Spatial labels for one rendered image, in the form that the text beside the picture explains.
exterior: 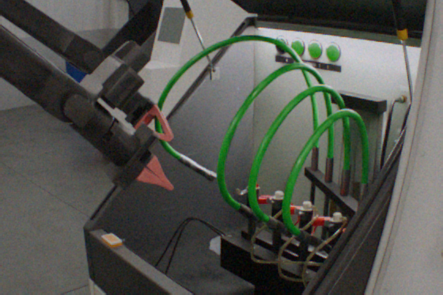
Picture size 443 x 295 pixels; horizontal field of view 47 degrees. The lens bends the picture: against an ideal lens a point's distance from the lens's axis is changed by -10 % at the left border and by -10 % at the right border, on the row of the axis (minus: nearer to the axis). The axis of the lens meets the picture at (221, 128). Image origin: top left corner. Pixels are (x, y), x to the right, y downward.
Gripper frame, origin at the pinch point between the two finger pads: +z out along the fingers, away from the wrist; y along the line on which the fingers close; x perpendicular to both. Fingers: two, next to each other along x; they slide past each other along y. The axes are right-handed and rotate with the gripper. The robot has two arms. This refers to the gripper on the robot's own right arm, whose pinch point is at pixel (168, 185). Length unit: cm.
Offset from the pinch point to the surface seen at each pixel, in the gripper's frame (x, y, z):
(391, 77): 11, 49, 31
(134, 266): 21.7, -19.6, 17.0
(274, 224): 0.7, 6.6, 22.4
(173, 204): 50, -5, 29
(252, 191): -0.5, 8.4, 13.1
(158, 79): 291, 42, 84
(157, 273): 16.9, -16.9, 19.7
